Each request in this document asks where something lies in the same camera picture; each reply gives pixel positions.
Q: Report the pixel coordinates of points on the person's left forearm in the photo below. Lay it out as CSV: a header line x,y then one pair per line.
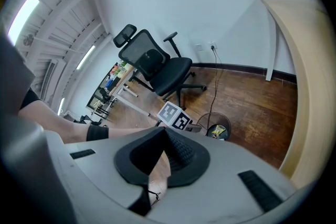
x,y
57,120

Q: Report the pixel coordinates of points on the small white-legged desk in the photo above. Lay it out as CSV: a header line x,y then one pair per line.
x,y
123,86

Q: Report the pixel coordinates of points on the black office chair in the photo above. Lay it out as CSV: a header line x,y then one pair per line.
x,y
170,70

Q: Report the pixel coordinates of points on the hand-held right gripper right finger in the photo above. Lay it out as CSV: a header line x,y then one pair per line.
x,y
223,186

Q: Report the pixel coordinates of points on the beige wooden table edge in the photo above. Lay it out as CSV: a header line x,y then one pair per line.
x,y
309,86

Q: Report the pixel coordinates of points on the person's black top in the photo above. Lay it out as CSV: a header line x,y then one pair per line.
x,y
30,99

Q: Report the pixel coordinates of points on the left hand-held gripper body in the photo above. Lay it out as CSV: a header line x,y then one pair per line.
x,y
168,112

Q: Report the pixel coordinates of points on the small ceiling fixture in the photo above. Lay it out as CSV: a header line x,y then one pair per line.
x,y
28,40

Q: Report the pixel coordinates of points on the yellow snack packet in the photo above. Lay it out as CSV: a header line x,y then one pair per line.
x,y
218,130

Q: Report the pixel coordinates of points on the pile of colourful desk clutter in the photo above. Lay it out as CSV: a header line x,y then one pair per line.
x,y
115,70

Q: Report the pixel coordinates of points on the white wall socket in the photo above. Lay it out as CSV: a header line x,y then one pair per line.
x,y
199,47
213,45

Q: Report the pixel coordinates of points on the black round trash bin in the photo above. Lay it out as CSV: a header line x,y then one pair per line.
x,y
225,123

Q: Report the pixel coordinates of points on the white table frame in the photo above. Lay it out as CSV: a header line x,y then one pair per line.
x,y
271,47

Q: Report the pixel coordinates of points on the long ceiling light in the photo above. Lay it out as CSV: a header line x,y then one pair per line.
x,y
23,15
61,107
85,57

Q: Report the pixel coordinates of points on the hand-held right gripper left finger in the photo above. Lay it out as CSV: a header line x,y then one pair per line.
x,y
110,165

